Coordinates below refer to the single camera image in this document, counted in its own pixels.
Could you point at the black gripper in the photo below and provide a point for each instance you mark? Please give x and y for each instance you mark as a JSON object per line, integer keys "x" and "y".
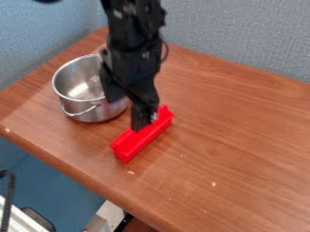
{"x": 127, "y": 75}

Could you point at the red plastic block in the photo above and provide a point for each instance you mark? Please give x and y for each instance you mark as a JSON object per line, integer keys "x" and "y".
{"x": 132, "y": 141}

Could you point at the stainless steel pot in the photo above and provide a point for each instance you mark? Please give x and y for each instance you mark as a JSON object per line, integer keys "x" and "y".
{"x": 77, "y": 87}

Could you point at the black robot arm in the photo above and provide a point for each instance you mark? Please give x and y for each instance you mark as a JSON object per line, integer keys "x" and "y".
{"x": 135, "y": 21}

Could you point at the white radiator panel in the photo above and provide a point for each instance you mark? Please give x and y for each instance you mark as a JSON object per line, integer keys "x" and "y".
{"x": 19, "y": 223}

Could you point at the white table leg bracket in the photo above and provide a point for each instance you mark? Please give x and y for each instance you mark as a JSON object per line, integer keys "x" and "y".
{"x": 107, "y": 218}

